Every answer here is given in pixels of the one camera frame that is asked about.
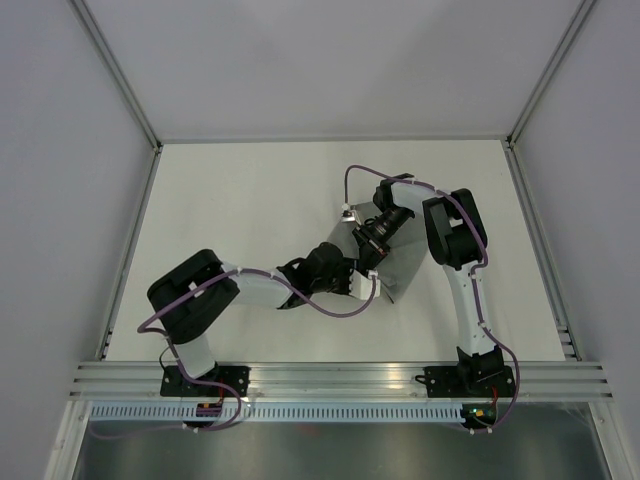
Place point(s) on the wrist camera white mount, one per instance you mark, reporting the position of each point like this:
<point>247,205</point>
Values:
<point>364,286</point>
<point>350,214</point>

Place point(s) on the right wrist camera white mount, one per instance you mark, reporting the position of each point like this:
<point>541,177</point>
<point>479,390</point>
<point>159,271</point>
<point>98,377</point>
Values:
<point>350,214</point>

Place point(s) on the grey cloth napkin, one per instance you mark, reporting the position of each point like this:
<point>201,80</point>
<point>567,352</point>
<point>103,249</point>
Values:
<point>408,248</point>

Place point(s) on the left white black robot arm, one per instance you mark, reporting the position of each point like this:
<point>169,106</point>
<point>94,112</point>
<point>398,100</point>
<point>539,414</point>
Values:
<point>194,294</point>

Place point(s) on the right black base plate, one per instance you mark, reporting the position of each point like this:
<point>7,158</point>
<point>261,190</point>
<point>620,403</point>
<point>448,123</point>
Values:
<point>445,382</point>

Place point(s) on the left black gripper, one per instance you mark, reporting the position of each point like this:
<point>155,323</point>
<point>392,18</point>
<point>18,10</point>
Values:
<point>346,265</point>

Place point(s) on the left aluminium frame post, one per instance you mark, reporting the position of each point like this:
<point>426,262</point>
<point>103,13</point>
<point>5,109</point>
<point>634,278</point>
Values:
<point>99,42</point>

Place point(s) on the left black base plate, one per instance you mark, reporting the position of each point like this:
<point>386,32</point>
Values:
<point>219,382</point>

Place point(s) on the white slotted cable duct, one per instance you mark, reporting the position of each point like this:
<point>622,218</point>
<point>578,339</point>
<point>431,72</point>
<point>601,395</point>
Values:
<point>280,412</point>

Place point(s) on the aluminium frame post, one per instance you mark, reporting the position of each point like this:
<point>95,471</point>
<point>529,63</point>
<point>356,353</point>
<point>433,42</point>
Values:
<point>561,51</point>
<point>99,42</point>

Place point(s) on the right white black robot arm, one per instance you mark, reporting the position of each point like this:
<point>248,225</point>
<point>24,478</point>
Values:
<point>457,241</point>

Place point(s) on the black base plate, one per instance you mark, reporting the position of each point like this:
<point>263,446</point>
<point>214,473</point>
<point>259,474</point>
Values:
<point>445,382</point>
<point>219,382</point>

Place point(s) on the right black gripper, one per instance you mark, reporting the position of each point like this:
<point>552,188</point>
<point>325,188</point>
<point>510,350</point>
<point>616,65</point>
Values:
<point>372,250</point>

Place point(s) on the right aluminium frame post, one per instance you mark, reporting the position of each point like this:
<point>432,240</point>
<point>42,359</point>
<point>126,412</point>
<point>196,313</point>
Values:
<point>561,51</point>

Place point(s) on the aluminium front rail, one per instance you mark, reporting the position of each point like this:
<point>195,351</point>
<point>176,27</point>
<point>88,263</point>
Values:
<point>562,381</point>

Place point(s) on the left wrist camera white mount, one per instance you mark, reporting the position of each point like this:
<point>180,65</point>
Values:
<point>364,286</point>

